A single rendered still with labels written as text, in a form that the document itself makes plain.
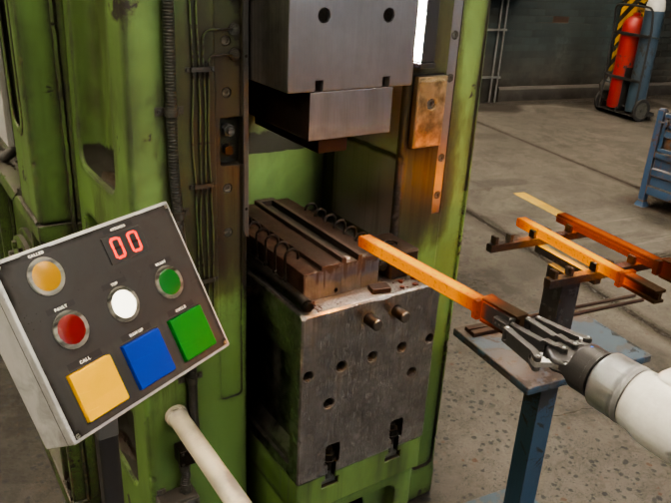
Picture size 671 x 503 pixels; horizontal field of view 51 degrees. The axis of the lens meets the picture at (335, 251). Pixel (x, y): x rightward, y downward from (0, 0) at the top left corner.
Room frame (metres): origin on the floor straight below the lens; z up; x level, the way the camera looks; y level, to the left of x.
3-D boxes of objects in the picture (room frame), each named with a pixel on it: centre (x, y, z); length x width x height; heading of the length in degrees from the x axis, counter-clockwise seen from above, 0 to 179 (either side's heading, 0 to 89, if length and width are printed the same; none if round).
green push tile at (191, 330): (1.03, 0.24, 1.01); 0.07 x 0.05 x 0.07; 149
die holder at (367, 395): (1.61, 0.06, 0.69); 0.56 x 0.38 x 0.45; 34
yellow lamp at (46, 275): (0.90, 0.42, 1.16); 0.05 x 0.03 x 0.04; 124
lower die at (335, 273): (1.57, 0.10, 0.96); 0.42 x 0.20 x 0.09; 34
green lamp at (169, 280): (1.05, 0.28, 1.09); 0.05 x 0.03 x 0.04; 124
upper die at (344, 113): (1.57, 0.10, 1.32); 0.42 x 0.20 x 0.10; 34
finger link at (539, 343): (0.96, -0.32, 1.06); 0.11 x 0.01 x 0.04; 39
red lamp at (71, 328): (0.88, 0.38, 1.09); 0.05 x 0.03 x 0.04; 124
